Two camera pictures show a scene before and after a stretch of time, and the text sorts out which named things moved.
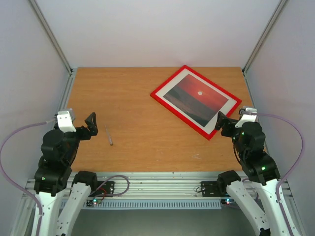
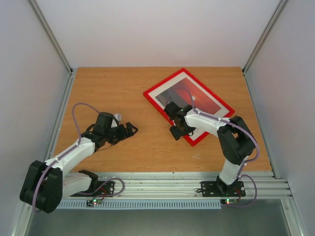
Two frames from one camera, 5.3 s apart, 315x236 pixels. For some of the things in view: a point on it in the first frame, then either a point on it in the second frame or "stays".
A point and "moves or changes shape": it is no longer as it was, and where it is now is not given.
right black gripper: x=226 y=128 -> x=176 y=132
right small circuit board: x=228 y=201 stays
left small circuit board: x=96 y=201 stays
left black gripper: x=92 y=126 -> x=130 y=133
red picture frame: x=207 y=131 moves or changes shape
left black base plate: x=105 y=189 stays
